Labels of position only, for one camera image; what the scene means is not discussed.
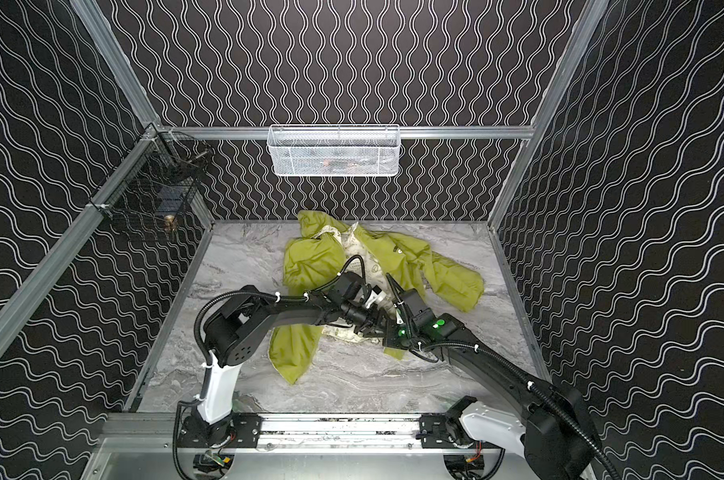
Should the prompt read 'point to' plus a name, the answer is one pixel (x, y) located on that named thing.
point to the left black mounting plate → (243, 430)
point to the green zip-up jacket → (317, 250)
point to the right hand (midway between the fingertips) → (386, 336)
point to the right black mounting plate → (445, 431)
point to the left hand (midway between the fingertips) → (404, 338)
